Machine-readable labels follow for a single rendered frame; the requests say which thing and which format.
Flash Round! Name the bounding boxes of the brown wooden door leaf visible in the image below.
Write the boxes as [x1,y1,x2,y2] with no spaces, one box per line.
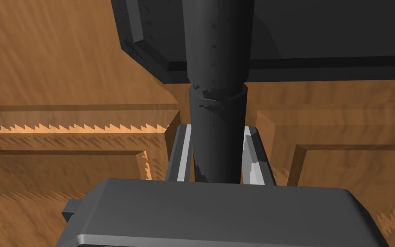
[0,0,395,247]

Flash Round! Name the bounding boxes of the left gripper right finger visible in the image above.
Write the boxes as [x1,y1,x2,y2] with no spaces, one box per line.
[241,126,276,186]

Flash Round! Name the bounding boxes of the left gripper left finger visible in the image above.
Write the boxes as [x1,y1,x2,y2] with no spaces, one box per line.
[165,123,194,182]

